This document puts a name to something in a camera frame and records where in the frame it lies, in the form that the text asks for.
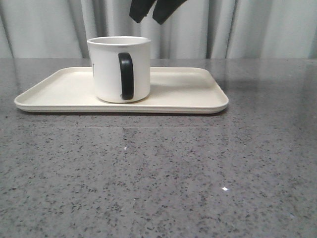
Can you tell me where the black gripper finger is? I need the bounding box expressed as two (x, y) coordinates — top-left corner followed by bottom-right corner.
(153, 0), (186, 25)
(129, 0), (155, 23)

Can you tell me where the white smiley mug black handle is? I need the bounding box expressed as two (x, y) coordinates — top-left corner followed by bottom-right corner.
(87, 36), (151, 103)

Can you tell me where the cream rectangular plastic tray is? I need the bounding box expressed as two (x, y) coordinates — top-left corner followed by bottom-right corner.
(14, 67), (229, 114)

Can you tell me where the grey-white pleated curtain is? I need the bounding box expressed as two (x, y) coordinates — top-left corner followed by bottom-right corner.
(0, 0), (317, 59)

